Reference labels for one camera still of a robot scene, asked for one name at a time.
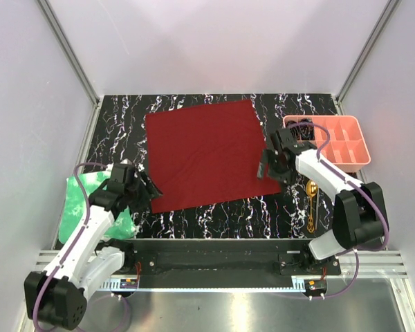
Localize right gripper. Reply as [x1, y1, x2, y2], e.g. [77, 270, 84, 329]
[257, 148, 297, 187]

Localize red cloth napkin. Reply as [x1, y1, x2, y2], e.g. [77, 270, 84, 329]
[145, 100, 280, 213]

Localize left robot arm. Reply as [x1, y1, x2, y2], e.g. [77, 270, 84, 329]
[24, 163, 163, 331]

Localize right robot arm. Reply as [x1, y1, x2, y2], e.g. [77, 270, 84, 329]
[257, 128, 389, 274]

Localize gold spoon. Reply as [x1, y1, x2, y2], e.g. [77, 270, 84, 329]
[306, 180, 319, 234]

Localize green white cloth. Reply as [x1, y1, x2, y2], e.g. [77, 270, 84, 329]
[57, 172, 139, 243]

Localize pink compartment tray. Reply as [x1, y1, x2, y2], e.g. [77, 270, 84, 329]
[283, 116, 371, 173]

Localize black red hair ties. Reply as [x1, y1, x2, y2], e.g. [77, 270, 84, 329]
[293, 118, 315, 141]

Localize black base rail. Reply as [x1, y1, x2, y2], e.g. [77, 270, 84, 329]
[131, 239, 341, 292]

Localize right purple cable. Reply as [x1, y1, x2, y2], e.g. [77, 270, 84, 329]
[273, 124, 390, 300]

